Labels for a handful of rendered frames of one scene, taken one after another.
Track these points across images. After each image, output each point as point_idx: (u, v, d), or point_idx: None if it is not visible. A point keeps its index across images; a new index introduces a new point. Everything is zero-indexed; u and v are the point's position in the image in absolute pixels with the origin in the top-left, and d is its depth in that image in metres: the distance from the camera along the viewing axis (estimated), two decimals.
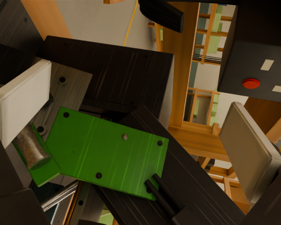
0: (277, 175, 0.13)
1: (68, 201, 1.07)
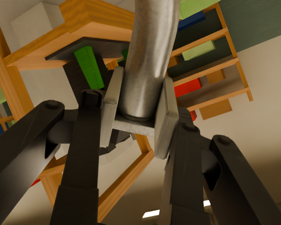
0: (174, 131, 0.15)
1: None
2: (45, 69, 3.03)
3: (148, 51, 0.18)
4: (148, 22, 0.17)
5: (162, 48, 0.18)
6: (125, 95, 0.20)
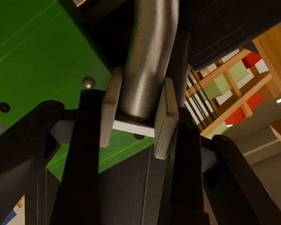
0: (174, 131, 0.15)
1: None
2: None
3: (148, 51, 0.18)
4: (147, 21, 0.17)
5: (162, 48, 0.18)
6: (125, 95, 0.20)
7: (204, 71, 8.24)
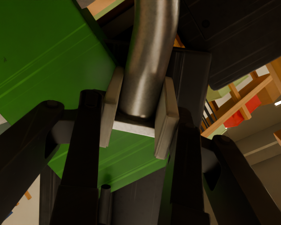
0: (175, 131, 0.15)
1: None
2: None
3: (148, 51, 0.18)
4: (148, 22, 0.17)
5: (162, 48, 0.18)
6: (125, 95, 0.20)
7: None
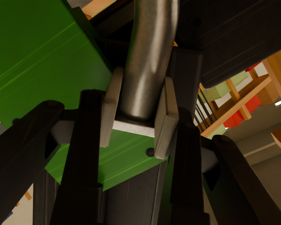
0: (174, 131, 0.15)
1: None
2: None
3: (148, 51, 0.18)
4: (147, 22, 0.17)
5: (162, 48, 0.18)
6: (125, 95, 0.20)
7: None
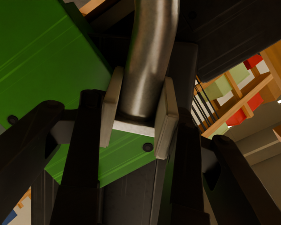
0: (174, 131, 0.15)
1: None
2: None
3: (149, 50, 0.18)
4: (148, 21, 0.17)
5: (163, 48, 0.18)
6: (125, 95, 0.20)
7: None
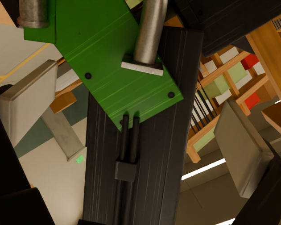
0: (268, 170, 0.14)
1: None
2: None
3: (150, 22, 0.32)
4: (150, 6, 0.32)
5: (158, 21, 0.32)
6: (137, 49, 0.34)
7: (204, 73, 8.41)
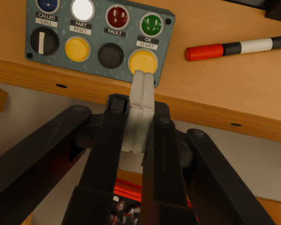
0: (150, 126, 0.15)
1: None
2: None
3: None
4: None
5: None
6: None
7: None
